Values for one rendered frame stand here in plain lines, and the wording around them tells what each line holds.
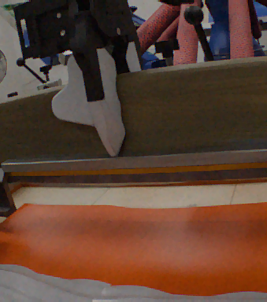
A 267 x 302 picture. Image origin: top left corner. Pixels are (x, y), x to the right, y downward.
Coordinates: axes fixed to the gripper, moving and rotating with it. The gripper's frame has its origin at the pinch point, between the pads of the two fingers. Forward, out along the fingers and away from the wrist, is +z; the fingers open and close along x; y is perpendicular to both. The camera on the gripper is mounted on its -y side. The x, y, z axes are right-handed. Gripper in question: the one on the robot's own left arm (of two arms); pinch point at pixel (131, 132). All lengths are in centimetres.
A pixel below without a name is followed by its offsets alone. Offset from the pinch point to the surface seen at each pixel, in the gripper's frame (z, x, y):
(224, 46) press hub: -3, -71, 1
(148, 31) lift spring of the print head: -10, -59, 18
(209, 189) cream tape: 9.7, -7.9, -4.3
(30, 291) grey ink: 9.4, 12.3, 6.3
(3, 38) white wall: -70, -385, 380
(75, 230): 9.8, 1.4, 8.3
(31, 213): 9.8, -1.4, 17.0
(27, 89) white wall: 25, -407, 372
